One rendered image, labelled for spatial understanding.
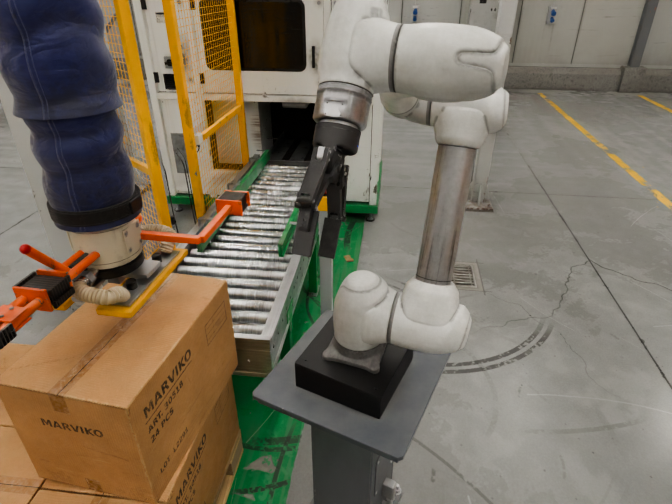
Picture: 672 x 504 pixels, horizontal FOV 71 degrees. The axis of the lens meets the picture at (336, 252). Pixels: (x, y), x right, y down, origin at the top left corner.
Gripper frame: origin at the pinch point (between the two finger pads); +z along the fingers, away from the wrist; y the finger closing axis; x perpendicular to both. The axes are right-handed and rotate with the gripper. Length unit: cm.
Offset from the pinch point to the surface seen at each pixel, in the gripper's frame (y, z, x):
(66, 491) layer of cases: -45, 86, -77
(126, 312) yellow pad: -31, 25, -56
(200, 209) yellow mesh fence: -199, -8, -143
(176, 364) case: -50, 42, -51
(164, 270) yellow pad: -48, 15, -59
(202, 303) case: -66, 25, -55
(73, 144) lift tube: -15, -13, -67
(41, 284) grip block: -15, 20, -69
